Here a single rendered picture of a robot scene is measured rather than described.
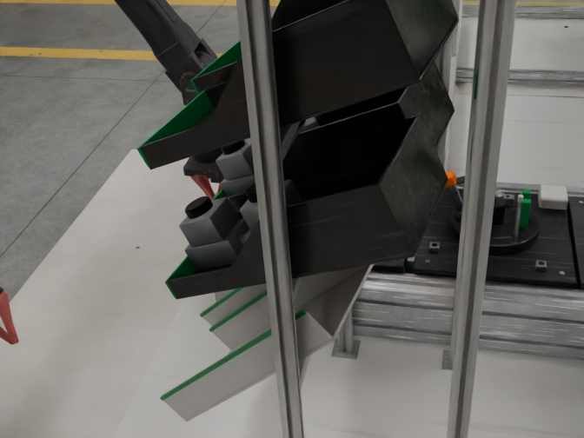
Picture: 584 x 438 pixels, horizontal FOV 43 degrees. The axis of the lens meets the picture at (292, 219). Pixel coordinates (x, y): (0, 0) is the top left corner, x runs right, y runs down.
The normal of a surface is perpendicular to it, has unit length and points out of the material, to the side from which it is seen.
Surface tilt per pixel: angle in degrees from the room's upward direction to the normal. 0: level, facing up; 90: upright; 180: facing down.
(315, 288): 90
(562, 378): 0
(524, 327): 90
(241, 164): 92
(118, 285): 0
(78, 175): 0
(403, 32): 65
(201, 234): 90
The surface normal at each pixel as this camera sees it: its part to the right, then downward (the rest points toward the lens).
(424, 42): 0.81, -0.19
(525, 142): -0.06, -0.82
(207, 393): -0.39, 0.55
